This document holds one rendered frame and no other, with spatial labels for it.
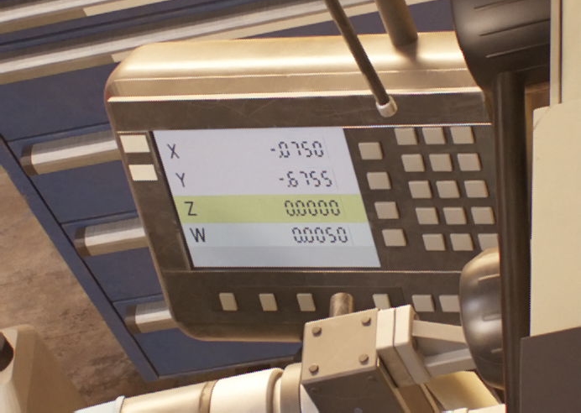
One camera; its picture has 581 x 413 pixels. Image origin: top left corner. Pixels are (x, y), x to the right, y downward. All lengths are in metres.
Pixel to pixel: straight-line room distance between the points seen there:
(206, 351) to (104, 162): 0.33
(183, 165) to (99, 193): 1.19
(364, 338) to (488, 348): 0.46
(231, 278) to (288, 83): 0.18
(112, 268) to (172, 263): 1.23
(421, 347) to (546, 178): 0.66
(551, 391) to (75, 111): 2.26
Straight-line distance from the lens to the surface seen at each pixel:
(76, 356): 4.06
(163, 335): 3.66
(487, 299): 1.44
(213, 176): 2.30
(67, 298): 4.13
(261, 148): 2.26
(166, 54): 2.31
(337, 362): 1.90
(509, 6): 1.41
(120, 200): 3.49
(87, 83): 3.36
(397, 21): 2.21
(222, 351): 3.67
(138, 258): 3.56
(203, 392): 1.97
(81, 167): 3.46
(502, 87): 1.41
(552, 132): 1.26
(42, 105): 3.40
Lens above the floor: 2.74
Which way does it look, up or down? 42 degrees down
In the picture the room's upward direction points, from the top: 30 degrees counter-clockwise
